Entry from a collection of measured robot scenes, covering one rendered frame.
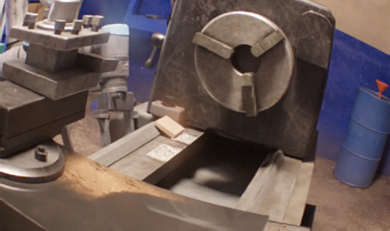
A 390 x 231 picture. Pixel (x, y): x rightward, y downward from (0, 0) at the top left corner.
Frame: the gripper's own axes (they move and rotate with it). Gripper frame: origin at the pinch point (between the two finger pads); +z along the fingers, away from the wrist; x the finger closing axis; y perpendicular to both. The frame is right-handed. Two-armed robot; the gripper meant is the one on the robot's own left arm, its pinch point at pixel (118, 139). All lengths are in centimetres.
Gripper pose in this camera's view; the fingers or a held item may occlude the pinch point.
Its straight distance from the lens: 152.2
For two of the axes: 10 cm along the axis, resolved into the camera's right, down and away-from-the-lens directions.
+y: 8.9, -0.9, -4.5
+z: 0.7, 10.0, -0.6
